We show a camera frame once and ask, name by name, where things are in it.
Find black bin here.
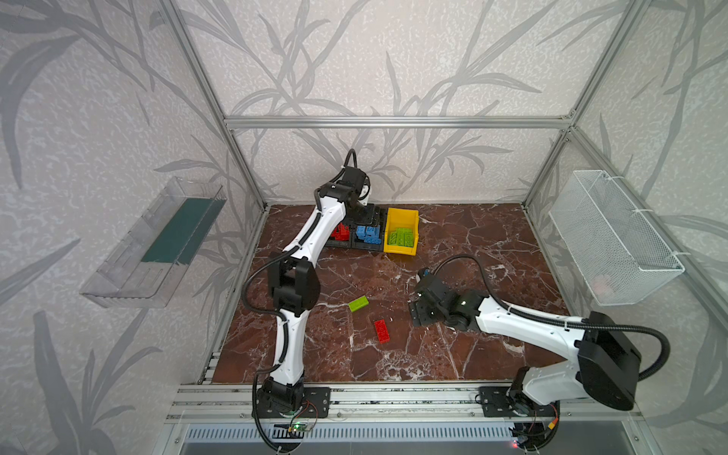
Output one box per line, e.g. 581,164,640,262
351,208,387,252
325,216,356,248

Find green lego brick front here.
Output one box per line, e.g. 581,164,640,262
348,296,369,313

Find left black bin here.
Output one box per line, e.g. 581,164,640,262
325,216,356,248

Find white wire basket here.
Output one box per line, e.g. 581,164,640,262
549,170,684,306

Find aluminium front rail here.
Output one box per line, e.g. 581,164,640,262
164,382,644,425

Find yellow bin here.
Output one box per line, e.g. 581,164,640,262
383,208,419,256

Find green lego brick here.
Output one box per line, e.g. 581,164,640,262
388,227,415,248
348,296,369,313

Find red lego brick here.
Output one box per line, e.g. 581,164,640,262
373,320,391,344
330,223,351,242

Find blue lego brick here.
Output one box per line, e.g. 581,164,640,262
356,226,382,245

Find red lego brick front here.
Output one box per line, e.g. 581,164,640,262
373,320,391,344

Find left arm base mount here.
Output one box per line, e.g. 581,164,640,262
254,386,332,419

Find clear plastic wall tray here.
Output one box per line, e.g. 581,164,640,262
80,177,227,309

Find middle black bin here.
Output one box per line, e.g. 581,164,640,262
351,208,387,252

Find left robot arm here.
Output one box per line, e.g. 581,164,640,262
241,165,373,413

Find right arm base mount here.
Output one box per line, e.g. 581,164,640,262
475,386,559,419

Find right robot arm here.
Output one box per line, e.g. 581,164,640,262
409,267,671,411

